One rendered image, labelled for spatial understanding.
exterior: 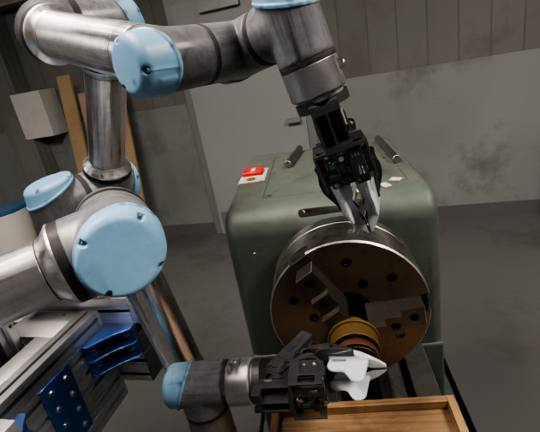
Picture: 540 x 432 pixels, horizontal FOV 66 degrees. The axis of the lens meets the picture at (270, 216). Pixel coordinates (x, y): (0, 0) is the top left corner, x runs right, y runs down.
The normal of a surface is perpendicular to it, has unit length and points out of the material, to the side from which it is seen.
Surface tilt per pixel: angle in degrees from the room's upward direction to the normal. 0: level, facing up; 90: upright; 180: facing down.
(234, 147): 90
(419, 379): 0
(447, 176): 90
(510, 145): 90
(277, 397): 0
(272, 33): 98
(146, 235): 89
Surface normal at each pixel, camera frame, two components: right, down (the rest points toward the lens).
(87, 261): 0.54, 0.21
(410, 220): -0.09, 0.37
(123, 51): -0.67, 0.38
